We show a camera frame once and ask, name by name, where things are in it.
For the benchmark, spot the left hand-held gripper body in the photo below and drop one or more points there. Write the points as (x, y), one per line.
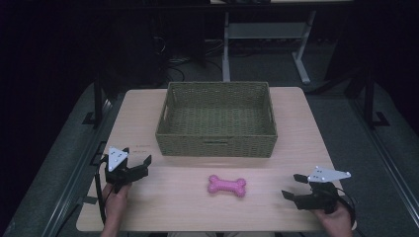
(116, 158)

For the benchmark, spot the pink bone-shaped toy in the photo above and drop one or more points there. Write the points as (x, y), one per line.
(227, 186)

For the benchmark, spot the grey tape strip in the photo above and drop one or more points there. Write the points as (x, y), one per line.
(89, 200)

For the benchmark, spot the grey metal desk frame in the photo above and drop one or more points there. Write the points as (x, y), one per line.
(267, 31)

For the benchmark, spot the black metal stand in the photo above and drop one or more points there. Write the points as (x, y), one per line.
(370, 98)
(98, 98)

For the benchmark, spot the person's left hand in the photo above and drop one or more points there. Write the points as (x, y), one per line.
(115, 204)

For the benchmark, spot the black table edge bracket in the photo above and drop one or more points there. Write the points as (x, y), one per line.
(98, 153)

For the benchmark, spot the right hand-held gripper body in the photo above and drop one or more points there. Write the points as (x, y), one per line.
(321, 194)

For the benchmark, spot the person's right hand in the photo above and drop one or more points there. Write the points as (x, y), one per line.
(336, 220)

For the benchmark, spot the green woven basket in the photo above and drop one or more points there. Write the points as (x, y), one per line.
(215, 121)

